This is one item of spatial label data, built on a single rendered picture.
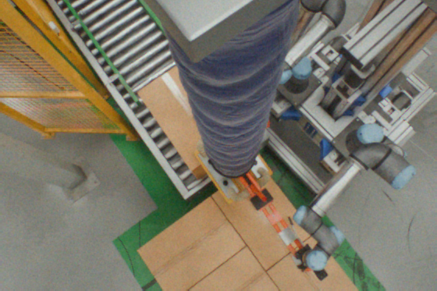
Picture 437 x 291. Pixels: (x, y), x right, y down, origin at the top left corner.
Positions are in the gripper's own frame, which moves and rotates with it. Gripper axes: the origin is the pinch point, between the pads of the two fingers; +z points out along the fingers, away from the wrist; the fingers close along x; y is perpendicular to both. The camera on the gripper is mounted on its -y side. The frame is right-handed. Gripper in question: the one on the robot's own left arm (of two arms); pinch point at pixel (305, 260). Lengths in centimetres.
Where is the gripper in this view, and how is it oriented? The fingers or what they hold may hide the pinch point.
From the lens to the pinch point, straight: 201.6
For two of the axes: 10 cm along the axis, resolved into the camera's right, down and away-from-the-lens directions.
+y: -5.5, -8.0, 2.4
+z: 0.4, 2.6, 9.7
